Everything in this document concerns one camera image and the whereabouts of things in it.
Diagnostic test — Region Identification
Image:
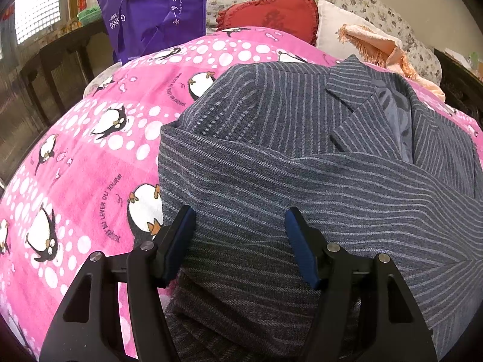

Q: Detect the peach fringed towel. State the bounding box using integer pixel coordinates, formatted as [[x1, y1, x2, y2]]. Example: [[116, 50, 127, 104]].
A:
[[337, 24, 446, 101]]

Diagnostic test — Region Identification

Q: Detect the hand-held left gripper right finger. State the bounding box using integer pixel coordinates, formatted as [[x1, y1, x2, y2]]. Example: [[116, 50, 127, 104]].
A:
[[284, 207, 438, 362]]

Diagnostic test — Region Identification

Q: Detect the floral quilt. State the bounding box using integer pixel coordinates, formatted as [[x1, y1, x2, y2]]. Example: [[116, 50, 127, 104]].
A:
[[206, 0, 443, 86]]

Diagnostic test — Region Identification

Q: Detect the green plastic basket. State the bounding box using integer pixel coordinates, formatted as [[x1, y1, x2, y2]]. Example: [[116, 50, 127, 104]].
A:
[[77, 5, 103, 25]]

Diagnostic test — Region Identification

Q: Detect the grey striped suit jacket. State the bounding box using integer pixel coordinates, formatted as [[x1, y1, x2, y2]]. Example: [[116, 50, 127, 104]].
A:
[[158, 54, 483, 362]]

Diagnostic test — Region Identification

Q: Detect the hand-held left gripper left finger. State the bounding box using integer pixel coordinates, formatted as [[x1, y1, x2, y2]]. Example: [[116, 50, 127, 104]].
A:
[[39, 204, 197, 362]]

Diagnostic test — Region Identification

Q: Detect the white pillow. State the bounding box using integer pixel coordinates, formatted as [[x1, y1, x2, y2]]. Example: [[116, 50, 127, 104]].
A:
[[315, 0, 403, 60]]

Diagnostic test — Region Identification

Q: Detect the dark wooden table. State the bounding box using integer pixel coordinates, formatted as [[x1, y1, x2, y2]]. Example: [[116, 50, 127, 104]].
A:
[[20, 18, 112, 126]]

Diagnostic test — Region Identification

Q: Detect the purple shopping bag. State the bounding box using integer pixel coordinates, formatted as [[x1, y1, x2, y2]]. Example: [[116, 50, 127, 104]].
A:
[[96, 0, 210, 65]]

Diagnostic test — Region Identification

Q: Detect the red heart-shaped pillow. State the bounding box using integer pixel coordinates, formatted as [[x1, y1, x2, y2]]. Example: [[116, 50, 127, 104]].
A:
[[216, 0, 320, 46]]

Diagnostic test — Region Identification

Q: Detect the pink penguin print blanket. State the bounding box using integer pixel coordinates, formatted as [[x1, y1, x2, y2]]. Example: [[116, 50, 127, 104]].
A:
[[0, 26, 481, 362]]

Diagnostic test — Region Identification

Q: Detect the dark wooden headboard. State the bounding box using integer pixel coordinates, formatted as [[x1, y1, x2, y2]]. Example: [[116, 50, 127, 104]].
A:
[[434, 48, 483, 121]]

